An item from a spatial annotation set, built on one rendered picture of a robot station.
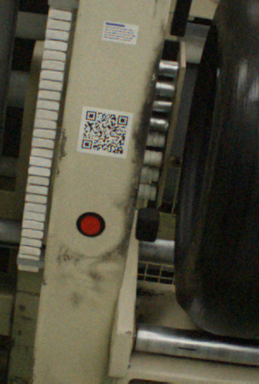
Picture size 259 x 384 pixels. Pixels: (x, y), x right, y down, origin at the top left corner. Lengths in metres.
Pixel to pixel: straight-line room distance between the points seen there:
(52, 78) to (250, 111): 0.32
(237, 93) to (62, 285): 0.47
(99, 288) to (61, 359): 0.16
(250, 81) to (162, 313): 0.63
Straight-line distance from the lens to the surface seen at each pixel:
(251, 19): 1.48
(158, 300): 1.95
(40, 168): 1.60
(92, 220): 1.62
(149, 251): 1.89
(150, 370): 1.66
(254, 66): 1.42
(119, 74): 1.52
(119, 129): 1.55
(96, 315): 1.72
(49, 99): 1.56
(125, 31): 1.50
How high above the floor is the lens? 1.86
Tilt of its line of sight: 28 degrees down
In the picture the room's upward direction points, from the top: 9 degrees clockwise
